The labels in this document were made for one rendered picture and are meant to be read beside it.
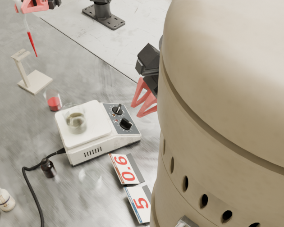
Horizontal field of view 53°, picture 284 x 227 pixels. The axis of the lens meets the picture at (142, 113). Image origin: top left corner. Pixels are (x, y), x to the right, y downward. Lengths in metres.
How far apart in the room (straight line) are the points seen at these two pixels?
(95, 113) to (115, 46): 0.41
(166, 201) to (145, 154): 0.62
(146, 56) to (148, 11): 0.71
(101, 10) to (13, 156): 0.66
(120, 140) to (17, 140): 0.29
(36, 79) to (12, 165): 0.32
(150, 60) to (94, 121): 0.24
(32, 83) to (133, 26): 0.46
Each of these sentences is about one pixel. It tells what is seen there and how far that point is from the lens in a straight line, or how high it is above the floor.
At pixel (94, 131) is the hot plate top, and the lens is 0.72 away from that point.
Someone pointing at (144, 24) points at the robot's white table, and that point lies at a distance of 1.21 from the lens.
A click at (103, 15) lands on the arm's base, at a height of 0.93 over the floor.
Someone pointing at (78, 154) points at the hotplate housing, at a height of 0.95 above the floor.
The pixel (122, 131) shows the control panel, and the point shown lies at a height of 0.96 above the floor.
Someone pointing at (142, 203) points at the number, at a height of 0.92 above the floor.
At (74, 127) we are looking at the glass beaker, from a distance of 0.69.
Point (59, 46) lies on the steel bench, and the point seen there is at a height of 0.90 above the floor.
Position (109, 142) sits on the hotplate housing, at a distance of 0.74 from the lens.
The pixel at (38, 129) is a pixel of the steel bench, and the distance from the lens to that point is 0.87.
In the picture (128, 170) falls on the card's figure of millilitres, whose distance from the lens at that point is 0.74.
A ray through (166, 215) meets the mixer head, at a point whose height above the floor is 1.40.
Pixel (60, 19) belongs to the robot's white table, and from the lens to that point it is 1.28.
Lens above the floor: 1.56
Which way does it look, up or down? 50 degrees down
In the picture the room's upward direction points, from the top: straight up
